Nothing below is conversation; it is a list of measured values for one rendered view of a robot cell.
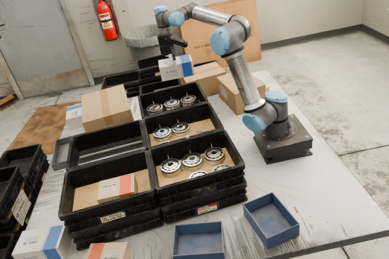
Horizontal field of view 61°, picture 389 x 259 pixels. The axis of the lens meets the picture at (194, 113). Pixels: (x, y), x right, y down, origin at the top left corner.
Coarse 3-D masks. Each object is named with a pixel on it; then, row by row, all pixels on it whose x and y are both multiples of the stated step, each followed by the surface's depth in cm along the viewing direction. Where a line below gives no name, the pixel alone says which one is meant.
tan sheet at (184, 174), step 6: (228, 156) 164; (204, 162) 162; (222, 162) 160; (228, 162) 160; (156, 168) 164; (204, 168) 159; (210, 168) 158; (180, 174) 158; (186, 174) 157; (162, 180) 156; (168, 180) 156; (174, 180) 155; (180, 180) 154
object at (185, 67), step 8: (184, 56) 202; (160, 64) 197; (168, 64) 196; (184, 64) 194; (192, 64) 195; (160, 72) 195; (168, 72) 196; (176, 72) 196; (184, 72) 197; (192, 72) 198
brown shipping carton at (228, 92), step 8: (224, 80) 227; (232, 80) 225; (256, 80) 220; (224, 88) 225; (232, 88) 216; (264, 88) 214; (224, 96) 230; (232, 96) 214; (240, 96) 211; (232, 104) 219; (240, 104) 214; (240, 112) 217
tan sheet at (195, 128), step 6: (204, 120) 194; (210, 120) 193; (192, 126) 191; (198, 126) 190; (204, 126) 189; (210, 126) 188; (192, 132) 186; (198, 132) 185; (150, 138) 188; (174, 138) 184; (180, 138) 183; (156, 144) 182
